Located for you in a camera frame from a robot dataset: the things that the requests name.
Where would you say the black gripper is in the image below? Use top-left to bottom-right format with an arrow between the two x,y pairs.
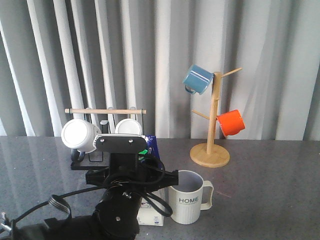
85,163 -> 179,196

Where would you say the Pascual whole milk carton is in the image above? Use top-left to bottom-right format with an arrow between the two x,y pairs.
137,135 -> 165,227

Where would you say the white HOME mug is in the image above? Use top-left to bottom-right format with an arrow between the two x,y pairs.
168,170 -> 214,225

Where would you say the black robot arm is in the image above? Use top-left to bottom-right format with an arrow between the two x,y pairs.
10,163 -> 179,240

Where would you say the white ribbed mug on rack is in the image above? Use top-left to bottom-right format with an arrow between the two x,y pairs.
115,118 -> 143,135

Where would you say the white smooth mug on rack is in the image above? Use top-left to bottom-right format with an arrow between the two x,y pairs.
61,119 -> 102,162

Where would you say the wooden mug tree stand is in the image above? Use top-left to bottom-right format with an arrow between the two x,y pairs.
189,67 -> 242,168

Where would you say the orange enamel mug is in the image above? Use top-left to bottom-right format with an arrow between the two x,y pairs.
216,109 -> 245,137

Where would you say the blue enamel mug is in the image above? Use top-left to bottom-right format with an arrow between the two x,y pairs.
182,64 -> 214,95

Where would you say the grey white curtain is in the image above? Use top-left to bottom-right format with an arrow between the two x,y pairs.
0,0 -> 320,141

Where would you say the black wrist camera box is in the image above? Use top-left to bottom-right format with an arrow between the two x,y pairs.
93,133 -> 147,172

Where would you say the black mug rack wooden handle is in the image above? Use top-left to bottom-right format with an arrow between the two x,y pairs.
64,108 -> 147,170

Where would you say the black cable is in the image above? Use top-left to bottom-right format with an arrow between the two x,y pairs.
0,154 -> 174,232

